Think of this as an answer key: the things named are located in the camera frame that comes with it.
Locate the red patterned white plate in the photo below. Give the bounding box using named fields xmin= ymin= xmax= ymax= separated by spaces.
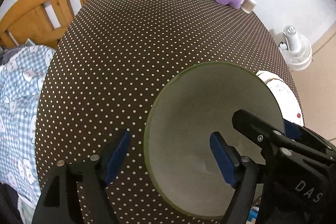
xmin=256 ymin=71 xmax=304 ymax=126

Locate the green bowl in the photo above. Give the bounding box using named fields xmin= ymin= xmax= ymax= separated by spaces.
xmin=143 ymin=62 xmax=284 ymax=219

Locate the white standing fan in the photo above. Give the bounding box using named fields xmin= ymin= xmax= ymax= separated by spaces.
xmin=278 ymin=25 xmax=312 ymax=71

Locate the cotton swab container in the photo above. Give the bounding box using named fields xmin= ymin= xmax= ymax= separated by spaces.
xmin=240 ymin=0 xmax=257 ymax=14

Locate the blue checkered blanket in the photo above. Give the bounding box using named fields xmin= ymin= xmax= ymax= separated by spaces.
xmin=1 ymin=46 xmax=55 ymax=206

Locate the brown polka dot tablecloth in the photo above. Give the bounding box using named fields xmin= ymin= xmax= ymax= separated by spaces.
xmin=35 ymin=0 xmax=296 ymax=223

